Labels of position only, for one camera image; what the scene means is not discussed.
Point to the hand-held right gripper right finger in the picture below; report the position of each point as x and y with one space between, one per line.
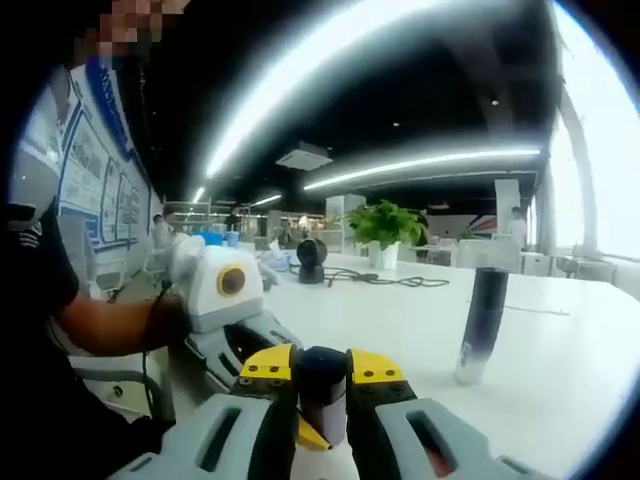
400 430

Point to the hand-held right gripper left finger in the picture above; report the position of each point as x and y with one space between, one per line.
215 435

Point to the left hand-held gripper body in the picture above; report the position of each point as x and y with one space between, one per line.
205 305

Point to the short bottle's black cap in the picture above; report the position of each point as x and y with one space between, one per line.
322 370

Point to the tall cosmetic bottle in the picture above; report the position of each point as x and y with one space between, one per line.
482 320

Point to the person's left hand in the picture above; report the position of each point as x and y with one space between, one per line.
167 322

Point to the blue storage box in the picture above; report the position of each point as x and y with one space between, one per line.
209 238

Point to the clear plastic bag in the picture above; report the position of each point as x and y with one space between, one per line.
275 262

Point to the blue container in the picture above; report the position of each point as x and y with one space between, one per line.
232 238

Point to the metal shelf rack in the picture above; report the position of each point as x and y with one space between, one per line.
200 206

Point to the white table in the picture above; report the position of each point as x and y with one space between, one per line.
525 400

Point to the green potted plant white pot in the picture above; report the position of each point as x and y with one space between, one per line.
385 225

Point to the person in black shirt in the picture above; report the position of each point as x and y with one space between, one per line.
40 400

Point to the ceiling air conditioner unit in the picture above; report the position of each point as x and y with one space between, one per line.
305 156

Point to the flat white sheet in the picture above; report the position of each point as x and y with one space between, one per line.
540 309

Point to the group of white office chairs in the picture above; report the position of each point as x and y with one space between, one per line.
487 255

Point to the white chest device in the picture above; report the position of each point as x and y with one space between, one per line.
32 180

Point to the long ceiling light strip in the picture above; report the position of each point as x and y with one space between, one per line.
280 85
425 162

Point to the blue and white wall poster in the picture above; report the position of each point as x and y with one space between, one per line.
90 165

